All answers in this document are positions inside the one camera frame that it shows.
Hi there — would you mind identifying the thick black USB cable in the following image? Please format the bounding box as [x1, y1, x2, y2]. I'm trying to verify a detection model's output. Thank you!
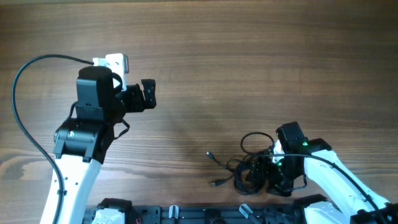
[211, 131, 277, 196]

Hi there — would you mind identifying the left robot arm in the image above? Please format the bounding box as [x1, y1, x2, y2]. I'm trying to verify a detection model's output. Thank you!
[40, 66, 156, 223]

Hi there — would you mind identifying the left camera cable black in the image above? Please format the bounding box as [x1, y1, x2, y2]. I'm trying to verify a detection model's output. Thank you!
[11, 54, 94, 224]

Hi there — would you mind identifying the camera cable black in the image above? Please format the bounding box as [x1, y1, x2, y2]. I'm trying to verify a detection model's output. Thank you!
[261, 154, 387, 224]
[11, 54, 94, 224]

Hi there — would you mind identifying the right camera cable black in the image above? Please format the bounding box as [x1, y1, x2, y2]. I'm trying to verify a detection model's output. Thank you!
[261, 154, 387, 224]

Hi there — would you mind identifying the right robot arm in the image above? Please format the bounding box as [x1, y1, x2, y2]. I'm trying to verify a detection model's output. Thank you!
[256, 121, 397, 223]

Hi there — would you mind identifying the thin black USB cable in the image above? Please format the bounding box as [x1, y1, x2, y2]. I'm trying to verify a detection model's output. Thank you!
[206, 151, 237, 172]

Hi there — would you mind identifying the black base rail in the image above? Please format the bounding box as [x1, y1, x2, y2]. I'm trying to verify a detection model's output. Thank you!
[82, 204, 304, 224]

